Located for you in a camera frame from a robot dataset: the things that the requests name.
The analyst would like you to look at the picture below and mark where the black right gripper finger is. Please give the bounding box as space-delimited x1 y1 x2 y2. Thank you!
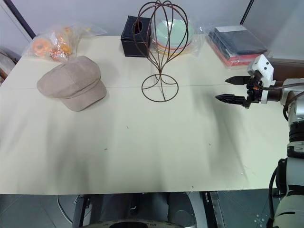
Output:
215 94 250 109
225 76 250 85

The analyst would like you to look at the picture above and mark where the dark slanted frame bar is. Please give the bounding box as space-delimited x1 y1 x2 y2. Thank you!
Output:
239 0 260 26
9 0 37 40

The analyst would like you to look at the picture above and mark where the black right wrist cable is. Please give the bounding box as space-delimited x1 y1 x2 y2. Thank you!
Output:
257 83 304 122

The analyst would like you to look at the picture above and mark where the black leather tissue box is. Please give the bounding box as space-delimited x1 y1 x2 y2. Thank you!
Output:
120 15 153 57

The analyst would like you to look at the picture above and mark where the black table frame leg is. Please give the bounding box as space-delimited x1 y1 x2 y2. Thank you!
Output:
203 191 225 228
72 194 92 228

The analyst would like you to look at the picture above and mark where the bagged stack of dark cloths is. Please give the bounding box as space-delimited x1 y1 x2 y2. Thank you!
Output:
205 23 273 71

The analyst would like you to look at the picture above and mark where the brown wire hat stand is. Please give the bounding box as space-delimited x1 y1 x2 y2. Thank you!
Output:
132 0 189 103

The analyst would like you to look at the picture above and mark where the black right upper arm cable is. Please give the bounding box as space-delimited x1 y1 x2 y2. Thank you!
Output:
267 166 286 228

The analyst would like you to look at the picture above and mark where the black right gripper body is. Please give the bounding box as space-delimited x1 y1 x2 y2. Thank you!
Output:
246 74 264 104

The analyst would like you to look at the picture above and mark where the plastic bag of orange toys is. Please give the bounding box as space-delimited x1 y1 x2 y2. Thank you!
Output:
23 22 108 63

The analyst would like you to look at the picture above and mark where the brown wooden ledge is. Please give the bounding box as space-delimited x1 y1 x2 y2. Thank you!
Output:
270 57 304 82

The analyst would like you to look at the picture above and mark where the beige newsboy cap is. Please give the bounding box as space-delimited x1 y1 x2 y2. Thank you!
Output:
37 56 107 113

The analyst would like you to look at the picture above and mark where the bagged stack of pastel bowls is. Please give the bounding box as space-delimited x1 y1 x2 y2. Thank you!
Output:
151 19 208 58

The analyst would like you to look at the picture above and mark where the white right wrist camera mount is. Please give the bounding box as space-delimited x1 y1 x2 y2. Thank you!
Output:
247 54 277 105

